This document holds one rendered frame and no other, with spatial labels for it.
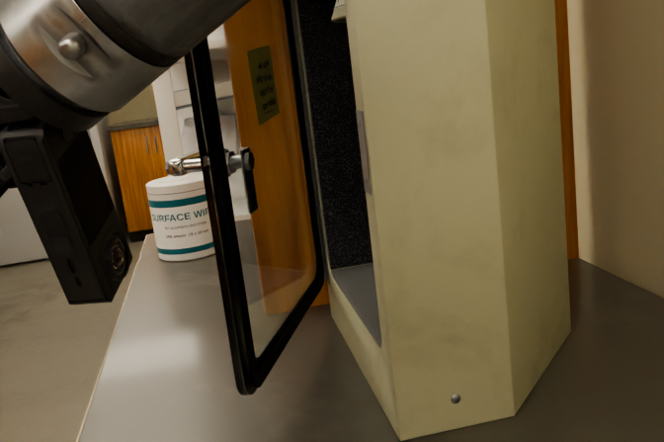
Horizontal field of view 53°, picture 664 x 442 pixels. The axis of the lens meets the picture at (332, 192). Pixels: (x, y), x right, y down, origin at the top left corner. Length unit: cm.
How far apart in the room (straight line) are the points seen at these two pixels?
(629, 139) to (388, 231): 51
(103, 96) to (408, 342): 36
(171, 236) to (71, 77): 98
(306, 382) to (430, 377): 18
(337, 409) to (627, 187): 53
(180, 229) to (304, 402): 64
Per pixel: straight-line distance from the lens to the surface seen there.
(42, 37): 32
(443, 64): 56
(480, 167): 57
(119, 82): 32
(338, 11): 66
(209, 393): 77
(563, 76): 103
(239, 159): 59
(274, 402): 72
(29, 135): 35
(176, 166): 61
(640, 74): 96
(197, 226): 128
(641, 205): 99
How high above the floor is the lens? 128
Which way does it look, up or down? 11 degrees down
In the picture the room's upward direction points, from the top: 7 degrees counter-clockwise
